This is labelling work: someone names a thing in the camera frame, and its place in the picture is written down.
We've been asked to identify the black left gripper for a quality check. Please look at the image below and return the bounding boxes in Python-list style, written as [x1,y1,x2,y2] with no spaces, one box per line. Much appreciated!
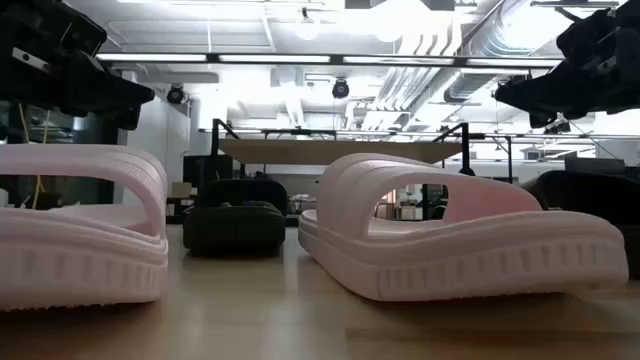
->
[0,0,156,131]

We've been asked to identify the wooden shelf with black frame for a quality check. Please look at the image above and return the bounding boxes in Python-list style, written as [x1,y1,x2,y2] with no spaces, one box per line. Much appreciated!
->
[209,118,476,224]

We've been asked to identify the black foam slide sandal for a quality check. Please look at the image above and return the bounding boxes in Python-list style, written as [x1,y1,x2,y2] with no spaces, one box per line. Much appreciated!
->
[182,178,290,257]
[519,169,640,280]

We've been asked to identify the long ceiling light bar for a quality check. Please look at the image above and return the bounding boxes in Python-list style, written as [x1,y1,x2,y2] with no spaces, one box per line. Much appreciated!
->
[94,52,564,70]

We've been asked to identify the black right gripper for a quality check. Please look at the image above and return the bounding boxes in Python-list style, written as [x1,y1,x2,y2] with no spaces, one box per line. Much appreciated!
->
[492,0,640,129]

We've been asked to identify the yellow cable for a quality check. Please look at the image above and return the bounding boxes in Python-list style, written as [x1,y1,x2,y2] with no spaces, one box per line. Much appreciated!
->
[17,102,51,211]

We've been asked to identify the pink foam slide sandal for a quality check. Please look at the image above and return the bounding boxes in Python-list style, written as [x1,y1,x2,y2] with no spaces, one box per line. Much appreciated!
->
[0,143,170,312]
[298,152,630,303]

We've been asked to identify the silver ventilation duct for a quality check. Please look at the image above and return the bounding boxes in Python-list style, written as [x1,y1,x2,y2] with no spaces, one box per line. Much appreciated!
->
[442,0,564,104]

